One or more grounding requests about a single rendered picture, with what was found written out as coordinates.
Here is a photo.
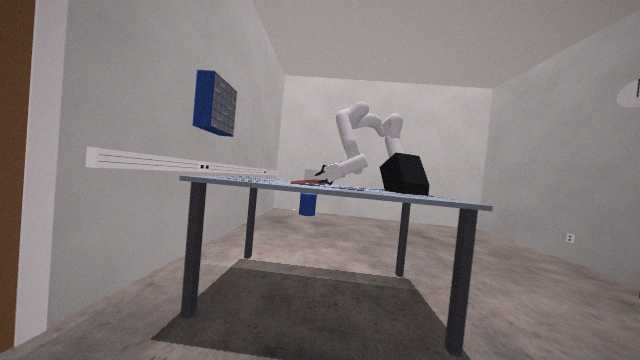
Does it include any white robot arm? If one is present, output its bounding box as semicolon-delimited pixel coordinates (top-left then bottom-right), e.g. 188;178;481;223
336;102;405;178

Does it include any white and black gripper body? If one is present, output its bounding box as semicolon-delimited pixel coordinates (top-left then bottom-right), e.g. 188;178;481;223
324;163;344;182

